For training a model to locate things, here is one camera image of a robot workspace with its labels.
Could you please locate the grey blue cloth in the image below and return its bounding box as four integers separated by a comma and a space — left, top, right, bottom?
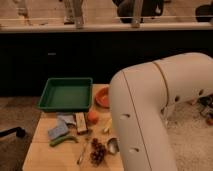
57, 113, 76, 125

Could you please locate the small metal cup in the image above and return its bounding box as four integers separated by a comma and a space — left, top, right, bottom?
107, 138, 119, 155

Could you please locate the blue sponge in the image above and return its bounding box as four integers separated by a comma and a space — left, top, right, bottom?
48, 122, 69, 140

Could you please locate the green plastic tray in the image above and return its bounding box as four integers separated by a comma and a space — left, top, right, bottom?
38, 77, 93, 112

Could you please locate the green pea pod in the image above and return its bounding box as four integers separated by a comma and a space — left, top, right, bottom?
49, 135, 78, 147

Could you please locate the orange fruit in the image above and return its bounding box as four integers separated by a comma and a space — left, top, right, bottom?
87, 110, 99, 124

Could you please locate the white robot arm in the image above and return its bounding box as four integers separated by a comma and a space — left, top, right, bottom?
109, 53, 213, 171

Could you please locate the orange bowl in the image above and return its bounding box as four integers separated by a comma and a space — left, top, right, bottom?
95, 87, 109, 108

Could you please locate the wooden block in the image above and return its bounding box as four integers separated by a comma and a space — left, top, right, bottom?
75, 113, 88, 134

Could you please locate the black chair leg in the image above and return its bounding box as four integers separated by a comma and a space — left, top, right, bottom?
0, 127, 26, 138

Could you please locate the bunch of red grapes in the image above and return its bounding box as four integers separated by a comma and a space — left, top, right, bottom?
90, 138, 107, 166

